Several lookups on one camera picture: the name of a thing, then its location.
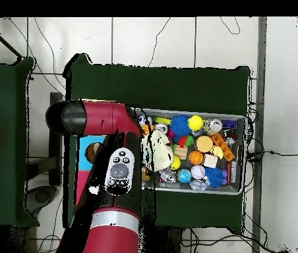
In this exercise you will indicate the cream waffle cloth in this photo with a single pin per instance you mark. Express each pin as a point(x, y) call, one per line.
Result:
point(162, 150)

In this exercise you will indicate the wooden box with three holes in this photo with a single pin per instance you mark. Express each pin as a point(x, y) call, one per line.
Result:
point(84, 158)

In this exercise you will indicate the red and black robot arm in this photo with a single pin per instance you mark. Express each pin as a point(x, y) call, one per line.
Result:
point(104, 118)

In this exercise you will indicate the orange toy building block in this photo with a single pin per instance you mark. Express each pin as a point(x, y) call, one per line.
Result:
point(147, 129)

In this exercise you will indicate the black and white soccer ball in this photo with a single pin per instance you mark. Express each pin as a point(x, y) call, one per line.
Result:
point(145, 120)

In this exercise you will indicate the blue spiky rubber ball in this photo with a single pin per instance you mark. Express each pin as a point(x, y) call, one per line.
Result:
point(179, 125)
point(214, 177)

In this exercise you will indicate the yellow smooth ball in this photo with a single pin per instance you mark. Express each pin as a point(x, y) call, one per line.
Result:
point(195, 122)

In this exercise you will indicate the orange toy basketball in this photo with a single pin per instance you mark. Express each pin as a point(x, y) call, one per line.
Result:
point(196, 157)

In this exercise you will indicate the blue and green globe ball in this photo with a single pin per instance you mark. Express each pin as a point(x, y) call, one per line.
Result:
point(184, 176)

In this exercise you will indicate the white toy baseball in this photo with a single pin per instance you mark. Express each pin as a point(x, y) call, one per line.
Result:
point(198, 172)

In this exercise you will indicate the grey stand base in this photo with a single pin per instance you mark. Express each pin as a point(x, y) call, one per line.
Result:
point(42, 196)

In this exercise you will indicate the dark green side table cloth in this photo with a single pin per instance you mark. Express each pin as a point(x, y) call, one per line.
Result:
point(4, 92)

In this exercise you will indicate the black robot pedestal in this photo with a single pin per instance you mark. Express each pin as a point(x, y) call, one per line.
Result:
point(170, 242)

